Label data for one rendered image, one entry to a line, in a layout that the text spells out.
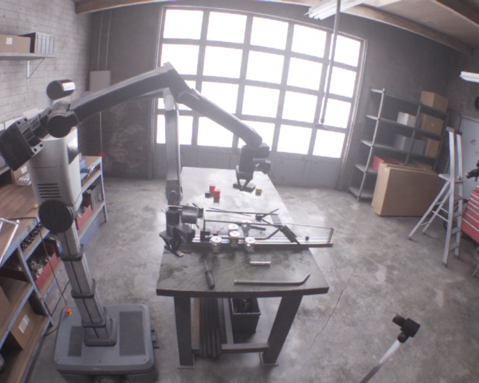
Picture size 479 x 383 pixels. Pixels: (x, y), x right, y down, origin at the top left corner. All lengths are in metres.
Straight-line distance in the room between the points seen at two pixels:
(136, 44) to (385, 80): 4.19
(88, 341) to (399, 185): 4.44
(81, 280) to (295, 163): 3.93
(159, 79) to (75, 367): 1.54
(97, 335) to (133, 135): 3.26
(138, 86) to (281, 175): 3.99
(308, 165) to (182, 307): 3.78
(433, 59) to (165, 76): 5.59
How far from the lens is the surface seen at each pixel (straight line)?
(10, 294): 1.95
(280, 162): 4.51
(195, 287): 1.12
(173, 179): 1.01
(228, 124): 0.95
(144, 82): 0.79
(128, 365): 1.64
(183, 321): 1.44
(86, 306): 1.50
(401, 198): 4.70
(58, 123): 0.81
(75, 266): 1.32
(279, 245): 1.40
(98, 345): 1.73
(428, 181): 5.11
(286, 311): 1.46
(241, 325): 2.00
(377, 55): 4.99
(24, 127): 0.86
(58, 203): 1.09
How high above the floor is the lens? 1.68
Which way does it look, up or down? 24 degrees down
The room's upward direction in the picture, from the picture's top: 7 degrees clockwise
